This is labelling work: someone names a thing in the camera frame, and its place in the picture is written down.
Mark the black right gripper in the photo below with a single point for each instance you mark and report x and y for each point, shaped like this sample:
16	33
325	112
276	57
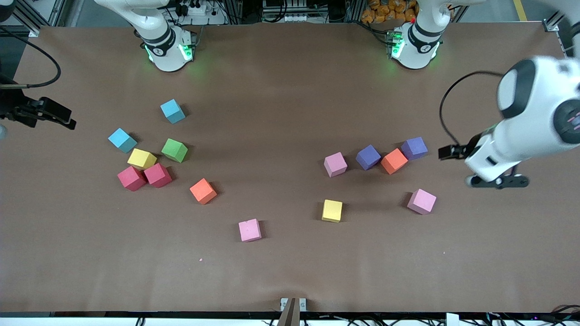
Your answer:
10	107

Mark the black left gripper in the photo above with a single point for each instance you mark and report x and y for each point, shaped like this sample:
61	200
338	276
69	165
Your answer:
471	145

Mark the purple foam cube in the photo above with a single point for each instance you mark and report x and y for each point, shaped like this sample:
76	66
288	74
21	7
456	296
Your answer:
368	157
414	148

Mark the orange foam cube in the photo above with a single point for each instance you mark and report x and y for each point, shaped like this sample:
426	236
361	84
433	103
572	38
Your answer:
393	161
203	191

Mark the pink foam cube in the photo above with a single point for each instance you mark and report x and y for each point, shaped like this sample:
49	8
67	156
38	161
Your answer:
335	164
249	230
421	201

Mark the red foam cube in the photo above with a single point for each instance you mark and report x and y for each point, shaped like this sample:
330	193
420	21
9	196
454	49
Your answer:
158	175
132	178

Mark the green foam cube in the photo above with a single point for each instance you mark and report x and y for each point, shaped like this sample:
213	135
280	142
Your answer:
174	150

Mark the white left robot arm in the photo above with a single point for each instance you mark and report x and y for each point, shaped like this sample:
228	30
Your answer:
539	113

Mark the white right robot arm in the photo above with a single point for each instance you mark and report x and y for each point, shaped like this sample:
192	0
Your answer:
167	50

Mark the light blue foam cube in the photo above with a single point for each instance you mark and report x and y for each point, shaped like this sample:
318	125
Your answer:
122	140
172	111

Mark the yellow foam cube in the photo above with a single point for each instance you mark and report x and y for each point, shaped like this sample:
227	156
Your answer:
142	159
332	211

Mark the bag of orange items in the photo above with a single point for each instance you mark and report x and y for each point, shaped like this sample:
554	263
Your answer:
385	11

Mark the small white box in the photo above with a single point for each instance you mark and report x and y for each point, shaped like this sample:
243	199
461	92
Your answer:
452	320

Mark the brown table cover sheet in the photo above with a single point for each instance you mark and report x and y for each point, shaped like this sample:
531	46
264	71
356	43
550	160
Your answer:
290	271

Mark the white power strip with plugs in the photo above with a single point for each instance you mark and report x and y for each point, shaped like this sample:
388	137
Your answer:
197	10

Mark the grey electronics unit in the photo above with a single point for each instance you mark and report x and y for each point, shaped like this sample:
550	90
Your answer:
285	7

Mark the small metal mount bracket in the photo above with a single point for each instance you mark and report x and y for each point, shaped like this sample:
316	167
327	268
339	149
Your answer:
284	302

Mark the brown mount bar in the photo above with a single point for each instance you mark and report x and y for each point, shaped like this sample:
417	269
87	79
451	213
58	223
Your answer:
290	314

